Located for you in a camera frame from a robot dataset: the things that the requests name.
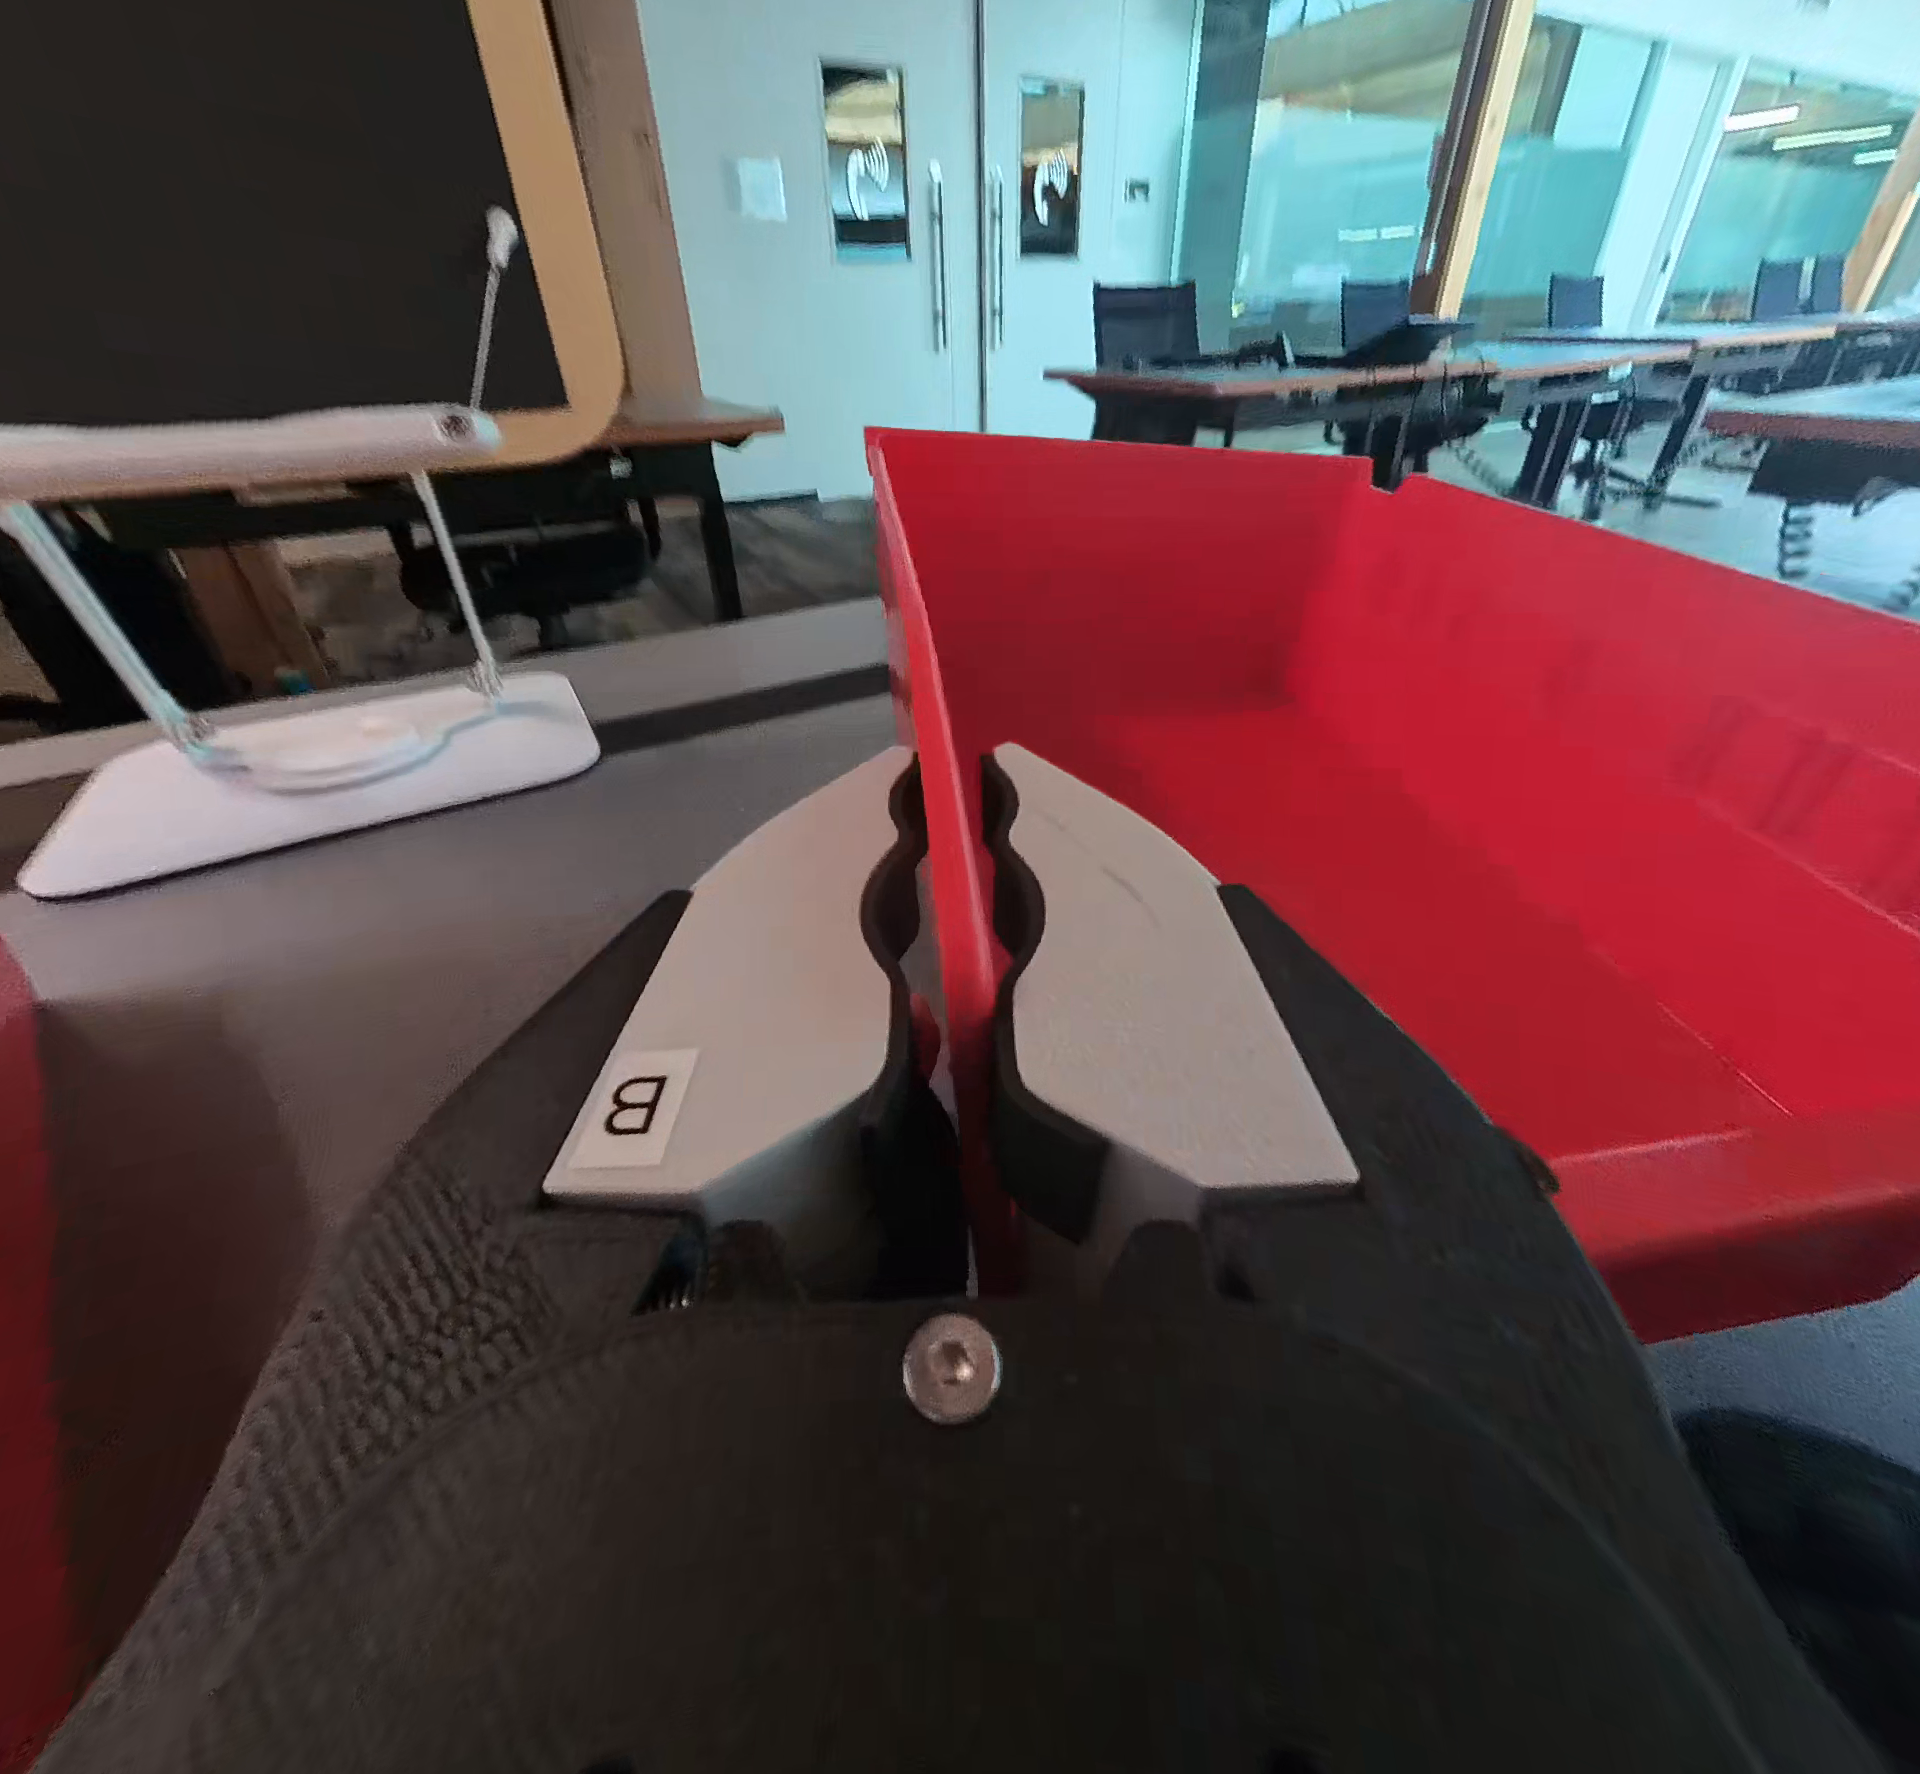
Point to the white door with window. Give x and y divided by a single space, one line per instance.
794 350
1051 334

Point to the long office desk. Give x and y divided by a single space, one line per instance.
1831 417
1590 350
1276 379

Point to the thin white-tipped rod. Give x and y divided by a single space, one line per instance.
500 229

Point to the wooden column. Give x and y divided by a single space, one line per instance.
1501 80

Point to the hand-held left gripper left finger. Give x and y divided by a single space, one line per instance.
750 1010

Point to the white stand with clear legs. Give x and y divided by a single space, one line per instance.
375 769

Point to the white paper notice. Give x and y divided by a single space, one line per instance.
760 188

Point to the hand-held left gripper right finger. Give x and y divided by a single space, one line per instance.
1171 1039

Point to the frosted glass partition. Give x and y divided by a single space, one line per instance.
1320 200

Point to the wooden post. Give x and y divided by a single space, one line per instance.
616 154

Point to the black office chair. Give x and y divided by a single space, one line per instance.
1149 322
525 575
1372 305

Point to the wooden top desk black legs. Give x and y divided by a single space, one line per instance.
705 422

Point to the red plastic bin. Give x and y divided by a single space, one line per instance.
1425 829
23 1280

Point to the black panel with wooden rim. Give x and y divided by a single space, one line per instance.
225 125

